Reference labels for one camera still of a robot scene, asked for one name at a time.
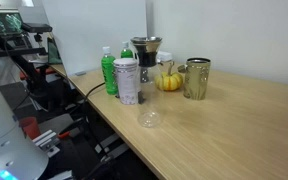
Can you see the small white box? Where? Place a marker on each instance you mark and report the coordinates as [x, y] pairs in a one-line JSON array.
[[164, 56]]

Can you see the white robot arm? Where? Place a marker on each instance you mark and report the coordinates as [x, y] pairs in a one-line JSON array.
[[4, 140]]

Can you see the aluminium bracket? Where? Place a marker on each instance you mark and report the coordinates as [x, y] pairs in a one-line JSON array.
[[46, 141]]

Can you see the white partition board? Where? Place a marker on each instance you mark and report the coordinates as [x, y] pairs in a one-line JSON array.
[[94, 30]]

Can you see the red cup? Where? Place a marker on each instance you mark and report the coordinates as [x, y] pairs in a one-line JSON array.
[[30, 127]]

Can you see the yellow striped pumpkin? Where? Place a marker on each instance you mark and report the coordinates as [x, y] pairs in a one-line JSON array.
[[169, 81]]

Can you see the black camera on stand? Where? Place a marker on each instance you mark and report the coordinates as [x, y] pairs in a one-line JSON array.
[[36, 27]]

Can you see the small green plastic bottle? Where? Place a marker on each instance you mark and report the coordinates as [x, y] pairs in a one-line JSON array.
[[126, 52]]

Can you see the black metal stand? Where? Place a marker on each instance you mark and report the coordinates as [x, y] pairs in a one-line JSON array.
[[24, 63]]

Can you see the tall green plastic bottle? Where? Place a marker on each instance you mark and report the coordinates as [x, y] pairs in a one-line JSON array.
[[109, 73]]

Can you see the gold metal tin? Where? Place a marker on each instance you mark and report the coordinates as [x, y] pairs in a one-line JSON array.
[[196, 80]]

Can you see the clear glass cylinder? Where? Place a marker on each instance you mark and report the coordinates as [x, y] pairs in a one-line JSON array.
[[149, 100]]

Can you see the white printed canister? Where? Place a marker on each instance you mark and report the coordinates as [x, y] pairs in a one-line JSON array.
[[126, 81]]

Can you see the computer monitor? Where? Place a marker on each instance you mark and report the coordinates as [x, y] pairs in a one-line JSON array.
[[4, 22]]

